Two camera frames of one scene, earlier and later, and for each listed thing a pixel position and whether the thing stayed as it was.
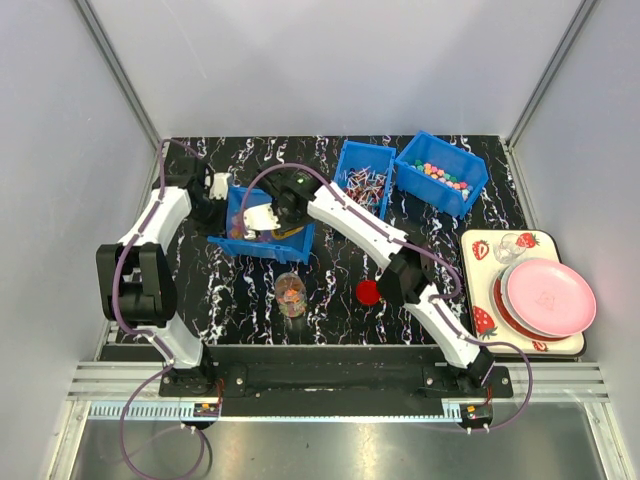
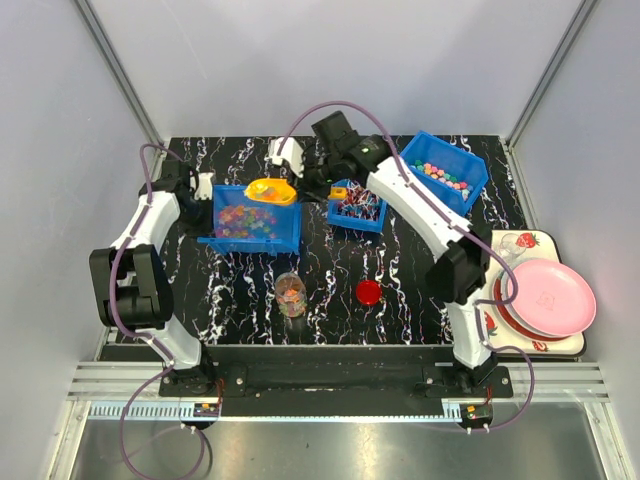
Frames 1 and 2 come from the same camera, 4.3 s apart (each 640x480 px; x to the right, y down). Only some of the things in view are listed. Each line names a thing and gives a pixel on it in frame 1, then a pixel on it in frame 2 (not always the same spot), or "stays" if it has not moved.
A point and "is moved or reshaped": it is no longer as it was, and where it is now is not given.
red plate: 510,322 stays
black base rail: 335,382 stays
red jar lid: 367,292 stays
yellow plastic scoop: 285,234 is moved or reshaped
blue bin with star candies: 299,247 is moved or reshaped
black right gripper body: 286,221 to 319,174
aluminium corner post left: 118,73 stays
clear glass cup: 509,249 stays
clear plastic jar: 291,294 stays
